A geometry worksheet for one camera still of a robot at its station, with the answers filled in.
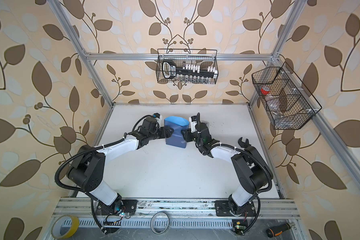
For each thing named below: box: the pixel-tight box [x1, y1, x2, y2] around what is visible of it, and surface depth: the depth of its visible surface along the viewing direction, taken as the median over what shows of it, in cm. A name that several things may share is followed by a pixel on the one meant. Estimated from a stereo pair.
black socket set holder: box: [162, 59, 218, 79], surface depth 84 cm
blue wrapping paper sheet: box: [164, 116, 190, 149], surface depth 91 cm
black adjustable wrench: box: [238, 137, 252, 148], surface depth 99 cm
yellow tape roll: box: [51, 214, 80, 239], surface depth 69 cm
